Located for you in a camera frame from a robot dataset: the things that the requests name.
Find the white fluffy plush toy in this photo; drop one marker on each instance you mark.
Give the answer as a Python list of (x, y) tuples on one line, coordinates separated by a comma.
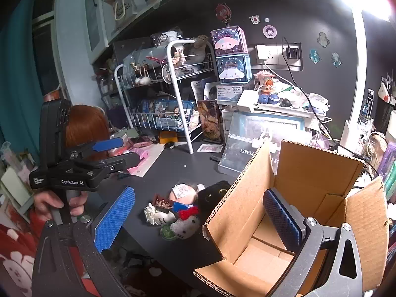
[(156, 216)]

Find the white desk lamp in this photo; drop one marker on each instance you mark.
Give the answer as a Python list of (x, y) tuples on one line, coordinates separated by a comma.
[(359, 68)]

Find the pink character box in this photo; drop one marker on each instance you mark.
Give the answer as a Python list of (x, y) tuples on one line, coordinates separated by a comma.
[(229, 41)]

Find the white red wall sticker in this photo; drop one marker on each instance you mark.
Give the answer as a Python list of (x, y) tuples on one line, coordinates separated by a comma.
[(255, 18)]

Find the brown cardboard box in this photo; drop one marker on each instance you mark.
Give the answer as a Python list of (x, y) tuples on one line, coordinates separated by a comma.
[(315, 167)]

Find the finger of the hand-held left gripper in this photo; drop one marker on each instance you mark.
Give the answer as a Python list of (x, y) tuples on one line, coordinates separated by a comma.
[(123, 162), (106, 144)]

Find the clear bow-print bag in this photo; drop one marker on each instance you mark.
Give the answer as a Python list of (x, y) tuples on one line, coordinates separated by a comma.
[(238, 157)]

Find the black mesh pen holder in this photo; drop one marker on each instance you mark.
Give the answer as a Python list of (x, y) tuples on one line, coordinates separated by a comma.
[(385, 114)]

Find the grey wall socket panel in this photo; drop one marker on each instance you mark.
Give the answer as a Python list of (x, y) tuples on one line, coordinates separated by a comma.
[(278, 54)]

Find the pink paper sheet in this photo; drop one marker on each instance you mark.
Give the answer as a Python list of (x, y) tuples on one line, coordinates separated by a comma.
[(148, 161)]

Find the blue character box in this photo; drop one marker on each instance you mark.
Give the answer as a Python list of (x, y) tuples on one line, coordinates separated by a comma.
[(233, 68)]

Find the orange small box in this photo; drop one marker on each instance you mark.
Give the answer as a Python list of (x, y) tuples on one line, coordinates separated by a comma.
[(168, 136)]

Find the blue round figure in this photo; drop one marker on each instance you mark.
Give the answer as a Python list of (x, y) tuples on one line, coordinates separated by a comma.
[(269, 99)]

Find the black charger plug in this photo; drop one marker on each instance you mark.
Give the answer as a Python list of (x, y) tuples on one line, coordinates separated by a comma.
[(292, 52)]

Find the light blue character wall sticker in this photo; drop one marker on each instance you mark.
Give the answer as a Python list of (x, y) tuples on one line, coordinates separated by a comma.
[(336, 59)]

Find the teal curtain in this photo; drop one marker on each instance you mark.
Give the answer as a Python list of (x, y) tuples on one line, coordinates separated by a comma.
[(18, 83)]

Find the pale character wall sticker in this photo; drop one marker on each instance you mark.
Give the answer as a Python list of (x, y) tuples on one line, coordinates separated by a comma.
[(323, 38)]

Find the white flat packet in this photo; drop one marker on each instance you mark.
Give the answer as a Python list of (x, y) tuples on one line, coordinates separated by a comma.
[(210, 148)]

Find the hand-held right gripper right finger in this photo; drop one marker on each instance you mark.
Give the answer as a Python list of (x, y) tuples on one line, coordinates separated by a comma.
[(283, 219)]

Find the green plastic charm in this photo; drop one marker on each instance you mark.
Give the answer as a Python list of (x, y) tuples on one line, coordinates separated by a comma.
[(167, 233)]

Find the white paper bag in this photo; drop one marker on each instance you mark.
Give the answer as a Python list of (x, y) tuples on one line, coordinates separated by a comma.
[(122, 6)]

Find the black cat plush toy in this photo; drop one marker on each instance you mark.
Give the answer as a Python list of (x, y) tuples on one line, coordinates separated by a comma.
[(213, 198)]

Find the anime figure box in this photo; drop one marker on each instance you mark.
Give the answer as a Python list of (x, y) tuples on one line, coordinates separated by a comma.
[(167, 113)]

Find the round purple wall sticker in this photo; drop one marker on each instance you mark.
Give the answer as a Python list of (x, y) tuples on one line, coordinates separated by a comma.
[(269, 31)]

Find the white tray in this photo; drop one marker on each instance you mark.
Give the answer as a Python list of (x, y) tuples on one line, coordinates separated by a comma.
[(247, 102)]

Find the orange-haired figurine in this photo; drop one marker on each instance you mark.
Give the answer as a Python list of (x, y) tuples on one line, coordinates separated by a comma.
[(266, 85)]

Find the white glass-door cabinet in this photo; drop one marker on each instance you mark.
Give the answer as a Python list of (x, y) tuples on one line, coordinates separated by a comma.
[(92, 21)]

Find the brown plush charm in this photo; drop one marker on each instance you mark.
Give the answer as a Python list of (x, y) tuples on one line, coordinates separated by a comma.
[(162, 202)]

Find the person's left forearm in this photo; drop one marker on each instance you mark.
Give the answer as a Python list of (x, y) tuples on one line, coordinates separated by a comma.
[(15, 253)]

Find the red spring figure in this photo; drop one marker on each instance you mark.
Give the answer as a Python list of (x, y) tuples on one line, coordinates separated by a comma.
[(222, 12)]

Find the teal character wall sticker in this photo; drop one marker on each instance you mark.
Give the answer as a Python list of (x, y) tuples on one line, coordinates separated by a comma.
[(313, 55)]

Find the white kitty plush red bow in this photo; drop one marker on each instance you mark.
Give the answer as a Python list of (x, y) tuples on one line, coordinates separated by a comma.
[(185, 225)]

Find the anime art card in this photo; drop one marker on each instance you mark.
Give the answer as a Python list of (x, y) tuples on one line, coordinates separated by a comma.
[(210, 120)]

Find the black round item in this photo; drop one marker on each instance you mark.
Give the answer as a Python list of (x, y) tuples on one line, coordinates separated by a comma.
[(169, 144)]

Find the white labelled box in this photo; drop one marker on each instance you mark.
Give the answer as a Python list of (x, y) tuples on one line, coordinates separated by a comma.
[(227, 91)]

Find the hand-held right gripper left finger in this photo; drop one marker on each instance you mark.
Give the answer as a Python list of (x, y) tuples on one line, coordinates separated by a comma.
[(114, 219)]

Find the pink round plush toy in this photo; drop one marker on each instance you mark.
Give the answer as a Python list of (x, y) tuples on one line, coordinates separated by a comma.
[(182, 193)]

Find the light blue framed box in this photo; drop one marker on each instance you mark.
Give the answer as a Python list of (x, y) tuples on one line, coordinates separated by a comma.
[(247, 120)]

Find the person's left hand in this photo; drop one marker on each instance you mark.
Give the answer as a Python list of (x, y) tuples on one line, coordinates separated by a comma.
[(46, 202)]

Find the auburn hair wig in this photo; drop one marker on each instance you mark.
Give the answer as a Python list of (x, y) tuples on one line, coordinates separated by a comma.
[(86, 123)]

